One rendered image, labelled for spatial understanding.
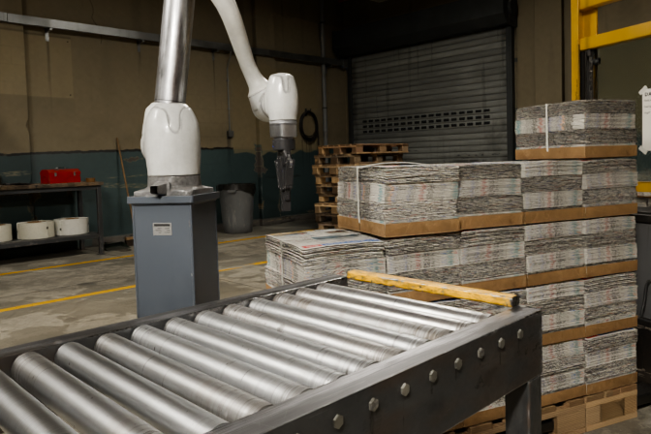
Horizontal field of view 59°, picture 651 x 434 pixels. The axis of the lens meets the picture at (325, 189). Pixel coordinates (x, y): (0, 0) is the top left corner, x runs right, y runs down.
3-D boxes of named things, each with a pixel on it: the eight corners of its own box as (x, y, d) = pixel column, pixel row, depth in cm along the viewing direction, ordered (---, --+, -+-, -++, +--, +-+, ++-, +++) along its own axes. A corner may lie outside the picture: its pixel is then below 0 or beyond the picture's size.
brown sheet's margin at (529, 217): (460, 215, 243) (460, 205, 243) (514, 211, 255) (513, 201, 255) (525, 224, 209) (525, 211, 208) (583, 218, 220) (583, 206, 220)
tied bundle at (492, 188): (400, 222, 232) (398, 165, 231) (461, 217, 244) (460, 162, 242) (455, 232, 197) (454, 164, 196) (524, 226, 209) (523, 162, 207)
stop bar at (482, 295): (356, 276, 143) (355, 268, 142) (521, 304, 111) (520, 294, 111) (346, 278, 140) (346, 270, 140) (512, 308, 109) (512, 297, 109)
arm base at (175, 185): (124, 197, 164) (123, 177, 163) (161, 192, 185) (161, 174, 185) (184, 196, 160) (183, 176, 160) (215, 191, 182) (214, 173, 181)
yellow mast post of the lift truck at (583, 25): (572, 346, 298) (570, -1, 288) (585, 343, 301) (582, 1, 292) (587, 351, 289) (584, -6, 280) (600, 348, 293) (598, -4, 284)
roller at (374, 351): (228, 297, 120) (213, 318, 117) (410, 345, 86) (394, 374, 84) (241, 312, 122) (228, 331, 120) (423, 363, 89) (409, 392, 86)
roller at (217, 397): (119, 356, 104) (117, 328, 103) (291, 442, 70) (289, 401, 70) (91, 363, 100) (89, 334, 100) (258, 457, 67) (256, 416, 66)
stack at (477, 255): (269, 458, 213) (262, 232, 208) (516, 396, 260) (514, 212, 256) (310, 516, 177) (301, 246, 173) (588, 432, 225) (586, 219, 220)
